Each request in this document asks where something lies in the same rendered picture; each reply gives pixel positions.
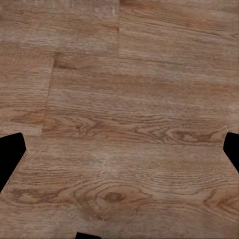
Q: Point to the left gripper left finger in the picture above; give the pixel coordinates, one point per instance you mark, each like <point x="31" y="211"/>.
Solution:
<point x="12" y="149"/>

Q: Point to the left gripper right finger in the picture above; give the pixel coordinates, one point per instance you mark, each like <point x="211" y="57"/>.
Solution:
<point x="231" y="148"/>

